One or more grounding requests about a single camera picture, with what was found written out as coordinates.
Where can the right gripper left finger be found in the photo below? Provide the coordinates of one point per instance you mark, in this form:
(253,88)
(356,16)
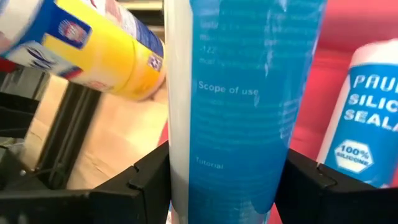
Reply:
(124,205)

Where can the yellow Lysol wipes canister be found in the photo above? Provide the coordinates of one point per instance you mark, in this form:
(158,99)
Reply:
(109,53)

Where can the black aluminium table frame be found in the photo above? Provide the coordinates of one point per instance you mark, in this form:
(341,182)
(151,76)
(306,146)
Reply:
(71,130)

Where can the blue silicone sealant tube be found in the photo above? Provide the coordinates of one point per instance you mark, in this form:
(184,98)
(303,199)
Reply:
(363,130)
(236,109)

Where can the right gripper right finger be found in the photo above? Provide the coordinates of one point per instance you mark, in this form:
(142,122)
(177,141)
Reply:
(326,202)

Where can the pink translucent plastic tray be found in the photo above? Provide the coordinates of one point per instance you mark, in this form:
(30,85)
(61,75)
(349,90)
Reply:
(357,18)

